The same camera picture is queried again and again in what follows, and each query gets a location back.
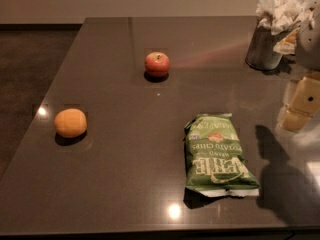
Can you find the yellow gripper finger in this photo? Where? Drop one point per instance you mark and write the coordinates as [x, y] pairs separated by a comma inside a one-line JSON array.
[[301, 102]]

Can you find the orange fruit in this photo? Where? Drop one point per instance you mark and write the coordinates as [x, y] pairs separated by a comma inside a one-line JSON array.
[[70, 123]]

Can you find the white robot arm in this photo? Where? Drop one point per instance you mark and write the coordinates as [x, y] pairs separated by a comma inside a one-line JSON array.
[[308, 48]]

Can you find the metal cup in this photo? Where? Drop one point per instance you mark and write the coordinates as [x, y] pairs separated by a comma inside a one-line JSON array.
[[261, 55]]

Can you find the crumpled white paper napkins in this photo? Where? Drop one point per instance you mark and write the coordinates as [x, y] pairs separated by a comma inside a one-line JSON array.
[[286, 17]]

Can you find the green potato chips bag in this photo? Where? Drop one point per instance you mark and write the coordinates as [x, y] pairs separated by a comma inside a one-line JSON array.
[[214, 158]]

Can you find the red apple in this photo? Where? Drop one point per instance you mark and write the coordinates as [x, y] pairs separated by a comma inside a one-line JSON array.
[[157, 64]]

